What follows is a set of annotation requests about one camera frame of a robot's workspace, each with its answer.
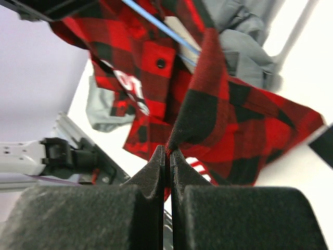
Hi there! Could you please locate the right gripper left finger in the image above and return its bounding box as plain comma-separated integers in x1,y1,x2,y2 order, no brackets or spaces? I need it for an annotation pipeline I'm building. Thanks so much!
1,146,165,249

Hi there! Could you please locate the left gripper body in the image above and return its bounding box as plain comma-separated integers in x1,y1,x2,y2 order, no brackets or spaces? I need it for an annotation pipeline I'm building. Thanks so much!
1,0,97,22

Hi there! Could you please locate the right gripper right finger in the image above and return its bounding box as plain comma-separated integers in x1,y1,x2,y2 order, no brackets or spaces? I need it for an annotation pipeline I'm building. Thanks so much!
170,150,327,249

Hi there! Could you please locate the red black plaid shirt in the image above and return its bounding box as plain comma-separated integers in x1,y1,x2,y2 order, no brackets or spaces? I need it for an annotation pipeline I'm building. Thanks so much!
50,1,324,185

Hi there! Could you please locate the light blue hanger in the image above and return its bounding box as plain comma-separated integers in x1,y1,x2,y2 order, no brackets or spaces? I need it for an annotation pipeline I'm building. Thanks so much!
123,1,201,73

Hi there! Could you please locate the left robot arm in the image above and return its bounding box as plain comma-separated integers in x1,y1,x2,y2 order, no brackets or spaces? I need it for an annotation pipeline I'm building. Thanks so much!
1,1,98,178

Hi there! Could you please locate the grey shirt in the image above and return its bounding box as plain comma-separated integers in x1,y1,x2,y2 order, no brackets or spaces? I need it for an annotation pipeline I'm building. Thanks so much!
86,1,282,133

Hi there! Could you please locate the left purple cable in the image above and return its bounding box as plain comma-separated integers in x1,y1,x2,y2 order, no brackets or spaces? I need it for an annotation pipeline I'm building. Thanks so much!
25,174,84,187

